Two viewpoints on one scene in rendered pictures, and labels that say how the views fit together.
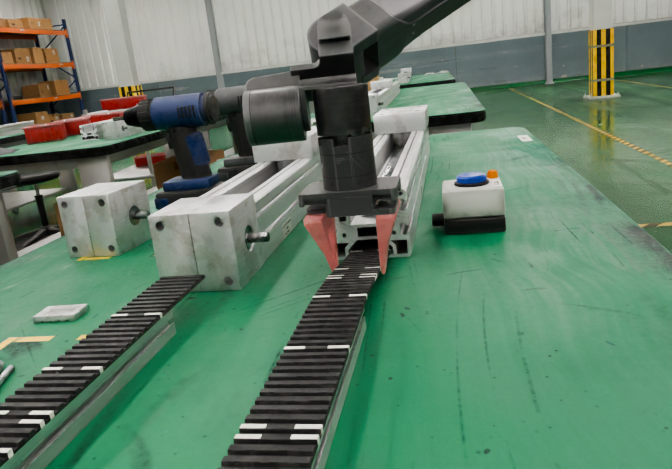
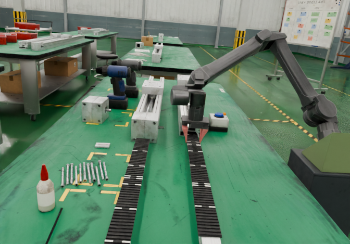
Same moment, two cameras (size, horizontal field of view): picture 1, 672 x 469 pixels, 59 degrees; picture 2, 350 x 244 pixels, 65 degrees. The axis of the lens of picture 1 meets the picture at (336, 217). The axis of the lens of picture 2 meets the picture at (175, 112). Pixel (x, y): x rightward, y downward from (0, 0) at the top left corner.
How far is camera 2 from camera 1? 0.48 m
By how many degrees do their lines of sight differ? 14
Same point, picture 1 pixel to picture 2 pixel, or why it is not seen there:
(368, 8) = (207, 69)
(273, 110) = (181, 97)
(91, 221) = (94, 111)
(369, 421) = (212, 183)
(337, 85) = (199, 93)
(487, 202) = (223, 123)
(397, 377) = (213, 174)
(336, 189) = (193, 120)
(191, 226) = (145, 123)
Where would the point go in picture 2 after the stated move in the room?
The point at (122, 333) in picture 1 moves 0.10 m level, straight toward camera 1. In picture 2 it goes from (141, 156) to (157, 170)
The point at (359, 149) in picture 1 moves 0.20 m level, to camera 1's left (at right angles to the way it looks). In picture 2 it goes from (201, 111) to (147, 110)
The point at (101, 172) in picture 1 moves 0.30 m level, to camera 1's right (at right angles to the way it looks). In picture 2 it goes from (31, 66) to (61, 67)
